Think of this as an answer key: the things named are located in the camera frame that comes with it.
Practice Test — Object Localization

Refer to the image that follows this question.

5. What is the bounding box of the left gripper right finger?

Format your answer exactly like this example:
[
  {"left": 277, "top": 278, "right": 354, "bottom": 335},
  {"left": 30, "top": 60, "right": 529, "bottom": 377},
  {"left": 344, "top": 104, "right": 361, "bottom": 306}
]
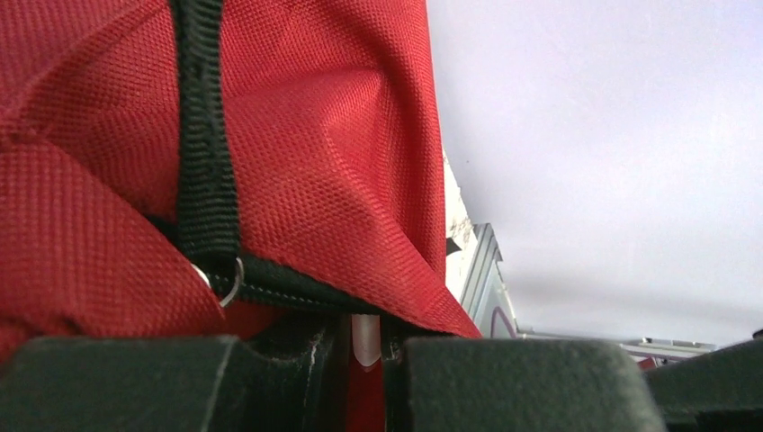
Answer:
[{"left": 381, "top": 321, "right": 667, "bottom": 431}]

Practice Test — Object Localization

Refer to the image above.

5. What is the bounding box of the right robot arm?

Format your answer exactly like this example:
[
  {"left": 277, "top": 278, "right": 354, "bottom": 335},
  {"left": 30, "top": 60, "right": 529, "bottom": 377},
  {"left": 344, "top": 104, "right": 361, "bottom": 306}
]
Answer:
[{"left": 645, "top": 337, "right": 762, "bottom": 432}]

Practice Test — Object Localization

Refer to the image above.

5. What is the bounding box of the red white pen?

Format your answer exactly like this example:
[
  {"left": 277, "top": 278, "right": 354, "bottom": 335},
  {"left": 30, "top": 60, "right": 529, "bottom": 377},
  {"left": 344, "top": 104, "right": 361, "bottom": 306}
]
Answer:
[{"left": 346, "top": 314, "right": 385, "bottom": 432}]

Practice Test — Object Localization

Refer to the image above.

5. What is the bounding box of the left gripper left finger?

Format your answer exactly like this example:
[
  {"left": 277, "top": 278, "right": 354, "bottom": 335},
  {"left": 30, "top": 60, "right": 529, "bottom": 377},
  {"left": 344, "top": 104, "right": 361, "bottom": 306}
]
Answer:
[{"left": 1, "top": 319, "right": 349, "bottom": 431}]

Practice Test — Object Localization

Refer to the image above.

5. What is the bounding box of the red backpack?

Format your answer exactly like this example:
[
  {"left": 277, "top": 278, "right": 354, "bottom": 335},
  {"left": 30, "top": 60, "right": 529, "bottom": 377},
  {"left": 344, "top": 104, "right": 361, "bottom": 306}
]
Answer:
[{"left": 1, "top": 1, "right": 479, "bottom": 358}]

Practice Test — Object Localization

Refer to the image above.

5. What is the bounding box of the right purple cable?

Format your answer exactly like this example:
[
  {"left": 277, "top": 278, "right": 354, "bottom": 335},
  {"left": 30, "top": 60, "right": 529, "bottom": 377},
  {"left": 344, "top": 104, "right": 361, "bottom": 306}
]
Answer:
[{"left": 489, "top": 307, "right": 520, "bottom": 340}]

